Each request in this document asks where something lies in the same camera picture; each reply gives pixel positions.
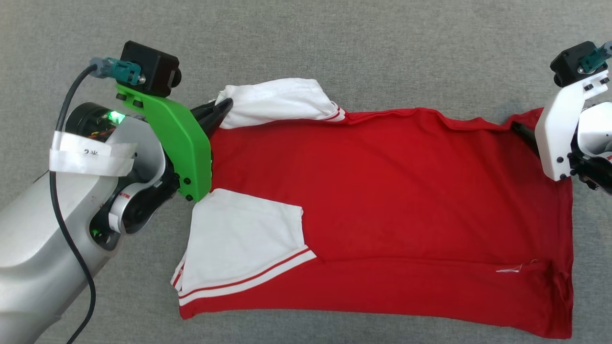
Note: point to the white paper label tape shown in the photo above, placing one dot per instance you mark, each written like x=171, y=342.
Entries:
x=81, y=160

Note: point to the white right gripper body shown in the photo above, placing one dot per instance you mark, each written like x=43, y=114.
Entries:
x=557, y=134

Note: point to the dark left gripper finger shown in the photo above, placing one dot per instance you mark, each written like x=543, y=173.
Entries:
x=203, y=111
x=217, y=117

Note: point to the red white basketball jersey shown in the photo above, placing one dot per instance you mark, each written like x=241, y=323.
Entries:
x=382, y=191

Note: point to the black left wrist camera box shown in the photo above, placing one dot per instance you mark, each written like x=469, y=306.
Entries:
x=150, y=67

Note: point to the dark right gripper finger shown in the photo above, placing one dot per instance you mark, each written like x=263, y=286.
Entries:
x=526, y=134

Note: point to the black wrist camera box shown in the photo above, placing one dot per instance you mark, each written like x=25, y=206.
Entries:
x=150, y=67
x=569, y=62

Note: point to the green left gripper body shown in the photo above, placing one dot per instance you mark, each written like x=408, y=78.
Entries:
x=184, y=143

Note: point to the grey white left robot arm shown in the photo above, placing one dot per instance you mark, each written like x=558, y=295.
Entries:
x=28, y=248

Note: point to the grey fabric work surface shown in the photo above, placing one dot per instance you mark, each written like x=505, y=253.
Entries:
x=334, y=43

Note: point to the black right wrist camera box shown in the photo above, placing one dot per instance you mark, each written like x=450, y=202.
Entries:
x=569, y=62

